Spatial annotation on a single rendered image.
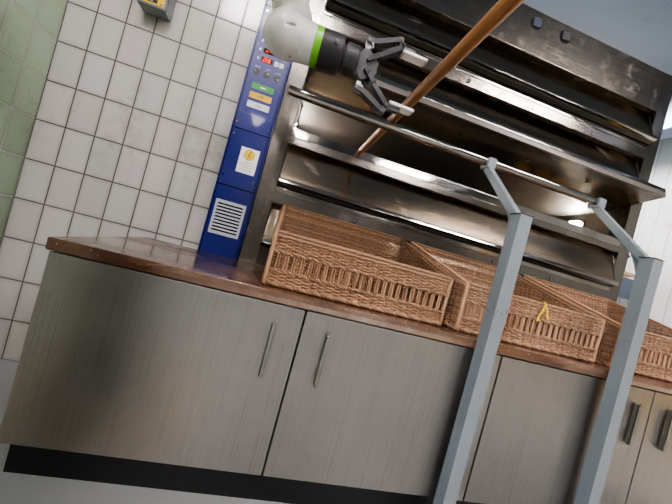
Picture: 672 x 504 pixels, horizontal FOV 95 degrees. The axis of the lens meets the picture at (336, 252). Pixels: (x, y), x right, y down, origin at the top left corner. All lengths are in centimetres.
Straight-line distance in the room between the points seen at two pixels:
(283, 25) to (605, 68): 178
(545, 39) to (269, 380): 195
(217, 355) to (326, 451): 39
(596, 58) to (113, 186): 233
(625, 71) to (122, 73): 237
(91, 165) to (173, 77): 46
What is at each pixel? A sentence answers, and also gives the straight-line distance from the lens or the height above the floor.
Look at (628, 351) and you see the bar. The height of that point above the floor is 66.
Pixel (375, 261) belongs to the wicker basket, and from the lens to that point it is 89.
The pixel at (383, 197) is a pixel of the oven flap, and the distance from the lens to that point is 143.
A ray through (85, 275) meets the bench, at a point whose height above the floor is 51.
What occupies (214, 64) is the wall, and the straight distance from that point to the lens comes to 153.
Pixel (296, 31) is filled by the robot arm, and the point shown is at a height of 118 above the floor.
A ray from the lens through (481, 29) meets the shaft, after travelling 74.
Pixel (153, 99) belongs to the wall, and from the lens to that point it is 152.
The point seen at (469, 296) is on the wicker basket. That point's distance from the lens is 103.
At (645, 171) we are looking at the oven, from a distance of 237.
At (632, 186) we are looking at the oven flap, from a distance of 206.
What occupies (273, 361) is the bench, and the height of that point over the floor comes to 40.
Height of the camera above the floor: 71
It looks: level
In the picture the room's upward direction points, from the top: 15 degrees clockwise
